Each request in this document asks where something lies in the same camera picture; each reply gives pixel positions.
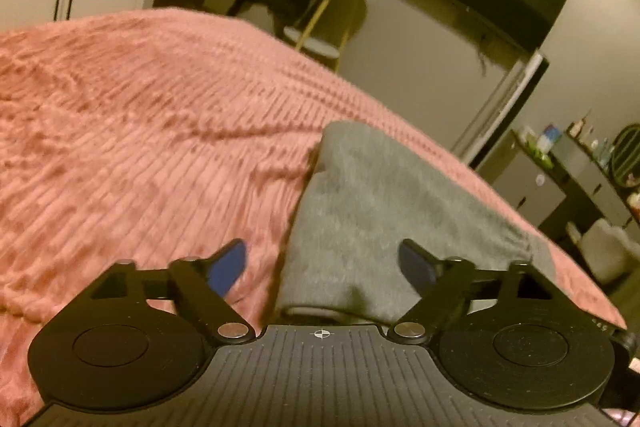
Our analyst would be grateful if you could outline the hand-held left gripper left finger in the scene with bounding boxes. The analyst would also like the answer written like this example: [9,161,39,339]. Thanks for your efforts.
[90,238,256,343]

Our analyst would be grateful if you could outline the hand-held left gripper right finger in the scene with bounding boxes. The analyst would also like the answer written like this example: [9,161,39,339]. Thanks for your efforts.
[387,238,556,343]

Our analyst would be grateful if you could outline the grey pants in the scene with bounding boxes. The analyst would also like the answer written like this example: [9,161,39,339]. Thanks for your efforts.
[275,121,556,325]

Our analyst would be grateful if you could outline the pink ribbed blanket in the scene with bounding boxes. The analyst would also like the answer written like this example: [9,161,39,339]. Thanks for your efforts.
[0,7,628,418]

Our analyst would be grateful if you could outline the white bottle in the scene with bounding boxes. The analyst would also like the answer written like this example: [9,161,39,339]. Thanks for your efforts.
[537,124,562,154]

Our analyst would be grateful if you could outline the white chair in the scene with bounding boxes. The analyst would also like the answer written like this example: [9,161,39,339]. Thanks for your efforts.
[567,217,640,288]

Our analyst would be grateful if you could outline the round mirror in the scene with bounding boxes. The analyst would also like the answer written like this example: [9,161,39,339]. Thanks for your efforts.
[610,124,640,188]

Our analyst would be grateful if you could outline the gold round side table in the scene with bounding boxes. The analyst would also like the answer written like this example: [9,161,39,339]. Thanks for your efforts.
[282,0,371,72]

